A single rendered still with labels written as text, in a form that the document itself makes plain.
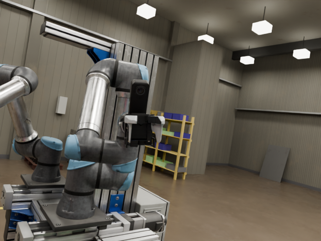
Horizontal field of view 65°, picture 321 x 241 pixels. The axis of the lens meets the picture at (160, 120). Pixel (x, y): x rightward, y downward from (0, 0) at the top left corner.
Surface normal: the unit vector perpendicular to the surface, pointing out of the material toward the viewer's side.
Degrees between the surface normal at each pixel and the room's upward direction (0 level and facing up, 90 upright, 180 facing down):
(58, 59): 90
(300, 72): 90
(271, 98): 90
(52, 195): 90
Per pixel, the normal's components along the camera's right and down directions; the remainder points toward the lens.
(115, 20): 0.61, 0.09
